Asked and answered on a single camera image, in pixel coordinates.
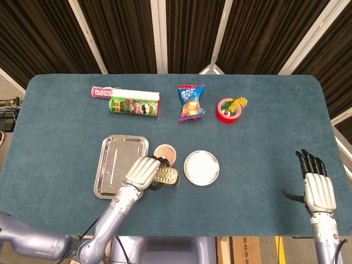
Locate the blue table mat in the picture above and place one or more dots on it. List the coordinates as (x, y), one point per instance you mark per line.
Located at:
(247, 206)

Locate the rectangular steel tray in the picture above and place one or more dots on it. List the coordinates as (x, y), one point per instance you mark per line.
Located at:
(115, 159)

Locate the white frame post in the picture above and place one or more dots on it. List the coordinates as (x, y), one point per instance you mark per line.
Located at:
(220, 33)
(308, 38)
(159, 35)
(88, 37)

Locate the red tape roll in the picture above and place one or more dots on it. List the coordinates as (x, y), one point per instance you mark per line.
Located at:
(225, 118)

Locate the blue snack bag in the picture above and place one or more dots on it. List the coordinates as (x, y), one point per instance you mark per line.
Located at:
(191, 104)

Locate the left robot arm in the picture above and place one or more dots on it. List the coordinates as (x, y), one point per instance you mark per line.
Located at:
(110, 220)

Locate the dark brown curtain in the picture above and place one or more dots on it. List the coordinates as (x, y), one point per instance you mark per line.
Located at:
(123, 33)

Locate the metal luncheon meat can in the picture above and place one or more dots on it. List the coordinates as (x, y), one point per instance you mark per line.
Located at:
(167, 174)

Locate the cardboard box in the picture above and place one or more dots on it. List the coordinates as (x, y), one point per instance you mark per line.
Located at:
(244, 250)

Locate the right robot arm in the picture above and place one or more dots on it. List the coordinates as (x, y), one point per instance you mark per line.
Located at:
(327, 242)

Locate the yellow green artificial plant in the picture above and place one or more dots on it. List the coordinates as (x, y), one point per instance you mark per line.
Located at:
(233, 104)

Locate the wooden plank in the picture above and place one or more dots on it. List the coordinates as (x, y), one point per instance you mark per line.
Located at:
(223, 250)

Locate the plastic wrap box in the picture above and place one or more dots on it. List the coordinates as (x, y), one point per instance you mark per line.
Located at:
(132, 93)

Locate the green Pringles can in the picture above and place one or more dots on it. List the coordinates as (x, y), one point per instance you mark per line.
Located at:
(132, 107)

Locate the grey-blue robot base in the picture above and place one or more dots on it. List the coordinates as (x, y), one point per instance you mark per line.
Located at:
(170, 250)

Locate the white round plate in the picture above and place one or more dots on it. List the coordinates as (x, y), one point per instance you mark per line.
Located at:
(201, 168)

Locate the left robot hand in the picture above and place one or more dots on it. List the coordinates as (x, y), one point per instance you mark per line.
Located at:
(141, 173)

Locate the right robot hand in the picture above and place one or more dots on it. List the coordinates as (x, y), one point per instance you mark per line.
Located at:
(320, 192)

